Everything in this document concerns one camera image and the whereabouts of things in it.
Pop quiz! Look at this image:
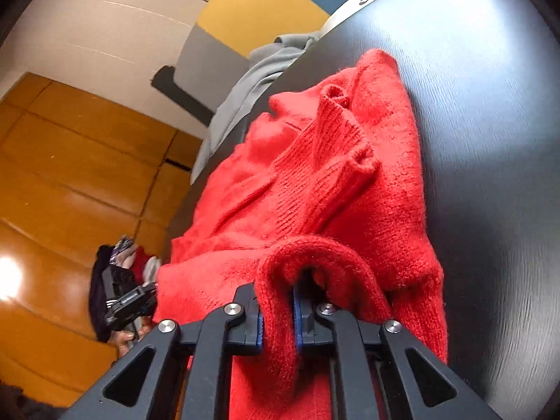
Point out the grey garment on sofa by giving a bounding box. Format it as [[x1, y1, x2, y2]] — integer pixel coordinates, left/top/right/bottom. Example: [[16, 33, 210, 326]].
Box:
[[190, 31, 320, 183]]

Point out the grey yellow blue sofa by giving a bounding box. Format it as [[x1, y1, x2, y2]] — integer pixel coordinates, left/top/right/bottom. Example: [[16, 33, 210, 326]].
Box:
[[152, 0, 347, 125]]

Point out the person left hand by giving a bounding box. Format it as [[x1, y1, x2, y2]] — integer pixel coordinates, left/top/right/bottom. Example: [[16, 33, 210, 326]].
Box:
[[108, 317, 153, 357]]

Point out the red knit sweater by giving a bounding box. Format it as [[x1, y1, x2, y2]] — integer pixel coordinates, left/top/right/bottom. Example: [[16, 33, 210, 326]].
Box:
[[156, 49, 448, 419]]

